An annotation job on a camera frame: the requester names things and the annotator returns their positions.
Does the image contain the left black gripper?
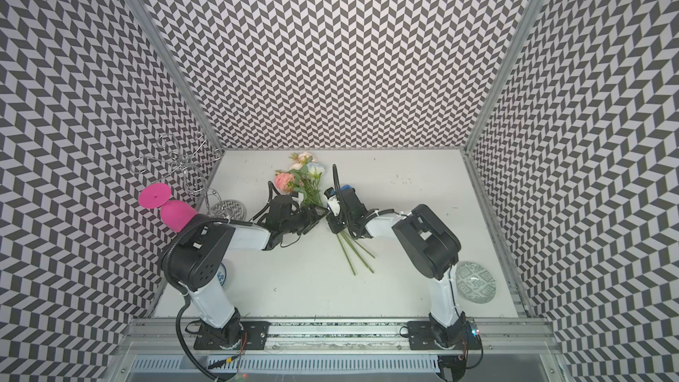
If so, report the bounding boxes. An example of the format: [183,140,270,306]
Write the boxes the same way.
[282,203,331,236]

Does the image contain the artificial rose bouquet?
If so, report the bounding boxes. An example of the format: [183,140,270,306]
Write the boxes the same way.
[273,152,374,275]

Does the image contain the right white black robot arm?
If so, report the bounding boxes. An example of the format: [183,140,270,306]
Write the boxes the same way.
[324,185,467,349]

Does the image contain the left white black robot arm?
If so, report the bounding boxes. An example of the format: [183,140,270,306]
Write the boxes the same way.
[160,193,328,350]

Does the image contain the blue white patterned bowl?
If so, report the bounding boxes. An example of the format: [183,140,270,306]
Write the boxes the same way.
[217,263,227,288]

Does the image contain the green patterned plate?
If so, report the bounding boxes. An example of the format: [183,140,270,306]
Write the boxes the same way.
[455,262,497,304]

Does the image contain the pink silicone goblet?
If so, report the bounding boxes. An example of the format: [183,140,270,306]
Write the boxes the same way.
[138,183,198,233]

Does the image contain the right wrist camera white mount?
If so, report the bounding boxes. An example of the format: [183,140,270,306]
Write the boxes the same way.
[327,196,341,217]

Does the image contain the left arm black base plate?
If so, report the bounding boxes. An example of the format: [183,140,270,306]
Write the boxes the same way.
[194,320,271,352]

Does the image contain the silver wire jewelry stand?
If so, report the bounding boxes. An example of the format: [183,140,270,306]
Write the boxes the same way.
[129,134,247,220]

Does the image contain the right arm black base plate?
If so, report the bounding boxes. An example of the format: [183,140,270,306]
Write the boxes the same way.
[399,320,483,351]

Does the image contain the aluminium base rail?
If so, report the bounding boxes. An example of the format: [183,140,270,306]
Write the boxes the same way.
[110,317,563,357]

